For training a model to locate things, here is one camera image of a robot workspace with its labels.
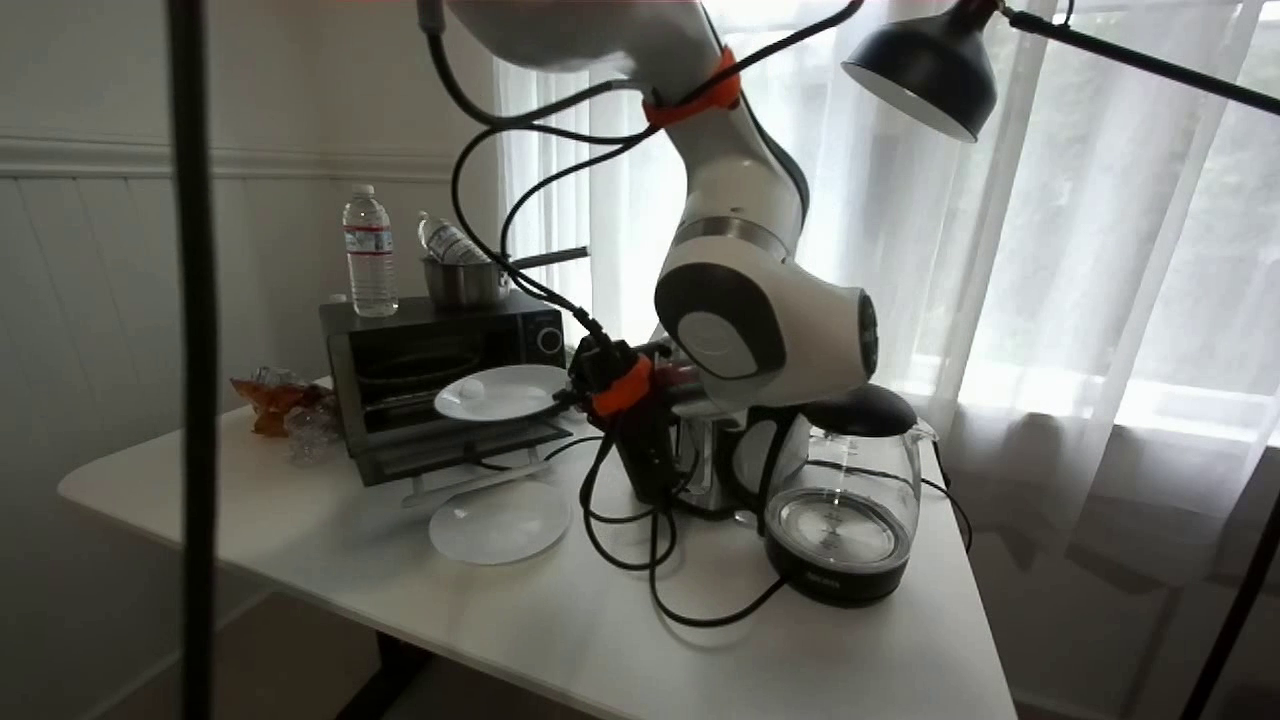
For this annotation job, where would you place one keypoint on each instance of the utensil in pot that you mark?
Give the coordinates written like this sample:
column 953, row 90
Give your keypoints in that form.
column 448, row 238

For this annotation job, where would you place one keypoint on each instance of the glass electric kettle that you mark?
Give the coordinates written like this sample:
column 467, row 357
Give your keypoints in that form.
column 844, row 487

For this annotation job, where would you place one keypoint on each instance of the white sheer curtain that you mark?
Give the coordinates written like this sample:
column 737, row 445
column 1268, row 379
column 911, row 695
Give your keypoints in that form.
column 1067, row 304

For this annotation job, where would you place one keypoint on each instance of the black toaster oven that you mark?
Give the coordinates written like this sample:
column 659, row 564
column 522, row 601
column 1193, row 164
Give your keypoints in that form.
column 385, row 381

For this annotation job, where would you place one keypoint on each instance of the clear plastic water bottle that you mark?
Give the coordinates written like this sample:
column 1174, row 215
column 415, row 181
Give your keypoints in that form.
column 369, row 253

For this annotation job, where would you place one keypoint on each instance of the black floor lamp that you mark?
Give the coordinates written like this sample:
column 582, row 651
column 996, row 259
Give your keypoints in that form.
column 924, row 67

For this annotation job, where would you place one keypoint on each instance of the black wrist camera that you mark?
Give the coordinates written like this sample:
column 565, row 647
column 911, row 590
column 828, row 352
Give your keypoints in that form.
column 601, row 361

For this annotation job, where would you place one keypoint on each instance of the silver metal pot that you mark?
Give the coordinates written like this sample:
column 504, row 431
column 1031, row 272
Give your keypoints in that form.
column 460, row 281

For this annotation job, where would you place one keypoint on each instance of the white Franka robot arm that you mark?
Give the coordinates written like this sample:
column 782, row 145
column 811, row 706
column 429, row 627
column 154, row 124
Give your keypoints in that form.
column 745, row 304

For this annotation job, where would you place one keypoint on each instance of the black kettle base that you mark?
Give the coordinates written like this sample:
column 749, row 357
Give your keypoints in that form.
column 843, row 586

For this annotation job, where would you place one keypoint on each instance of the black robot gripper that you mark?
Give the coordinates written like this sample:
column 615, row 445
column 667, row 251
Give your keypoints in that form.
column 667, row 385

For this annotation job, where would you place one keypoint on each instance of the black table leg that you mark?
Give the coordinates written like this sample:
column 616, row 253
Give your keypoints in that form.
column 385, row 683

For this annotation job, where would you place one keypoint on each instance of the silver two-slot toaster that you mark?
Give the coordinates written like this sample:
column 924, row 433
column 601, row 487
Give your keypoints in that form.
column 705, row 461

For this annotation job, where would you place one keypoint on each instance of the orange leaf decoration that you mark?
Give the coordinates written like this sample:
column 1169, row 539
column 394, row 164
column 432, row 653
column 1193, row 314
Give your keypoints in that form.
column 273, row 402

